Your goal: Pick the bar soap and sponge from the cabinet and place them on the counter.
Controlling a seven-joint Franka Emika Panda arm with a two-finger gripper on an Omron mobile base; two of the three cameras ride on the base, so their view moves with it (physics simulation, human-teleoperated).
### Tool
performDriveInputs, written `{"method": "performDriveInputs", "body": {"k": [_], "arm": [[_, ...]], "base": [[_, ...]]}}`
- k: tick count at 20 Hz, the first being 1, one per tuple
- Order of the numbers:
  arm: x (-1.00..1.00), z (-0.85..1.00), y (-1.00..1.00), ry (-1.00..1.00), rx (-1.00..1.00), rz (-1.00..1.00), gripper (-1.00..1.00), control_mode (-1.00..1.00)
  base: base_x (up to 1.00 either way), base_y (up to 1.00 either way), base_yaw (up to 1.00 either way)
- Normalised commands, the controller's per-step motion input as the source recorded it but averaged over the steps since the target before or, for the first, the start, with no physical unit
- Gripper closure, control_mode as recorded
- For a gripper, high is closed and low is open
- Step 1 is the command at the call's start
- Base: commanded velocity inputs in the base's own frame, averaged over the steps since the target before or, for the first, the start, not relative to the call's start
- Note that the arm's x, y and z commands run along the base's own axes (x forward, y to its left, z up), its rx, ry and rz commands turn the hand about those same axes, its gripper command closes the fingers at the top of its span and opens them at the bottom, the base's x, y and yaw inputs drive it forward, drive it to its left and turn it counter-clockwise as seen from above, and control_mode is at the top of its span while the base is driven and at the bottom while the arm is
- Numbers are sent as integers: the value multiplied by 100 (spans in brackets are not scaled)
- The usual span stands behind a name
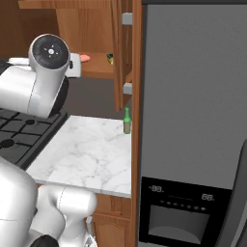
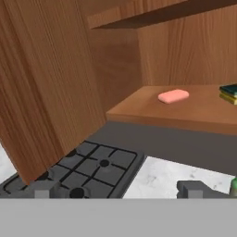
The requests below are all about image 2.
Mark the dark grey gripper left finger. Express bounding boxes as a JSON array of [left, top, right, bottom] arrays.
[[19, 180, 62, 200]]

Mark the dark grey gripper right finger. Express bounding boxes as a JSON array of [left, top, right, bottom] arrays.
[[176, 180, 231, 200]]

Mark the pink bar soap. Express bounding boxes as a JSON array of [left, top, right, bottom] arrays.
[[157, 89, 190, 105]]

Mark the wooden cabinet door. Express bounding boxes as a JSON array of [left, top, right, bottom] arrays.
[[0, 0, 107, 185]]

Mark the green bottle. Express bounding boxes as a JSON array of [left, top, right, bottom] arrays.
[[230, 176, 237, 199]]

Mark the dark grey gas hob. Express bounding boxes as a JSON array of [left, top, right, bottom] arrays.
[[0, 140, 146, 200]]

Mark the wooden wall cabinet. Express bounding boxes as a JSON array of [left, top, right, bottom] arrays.
[[77, 0, 237, 136]]

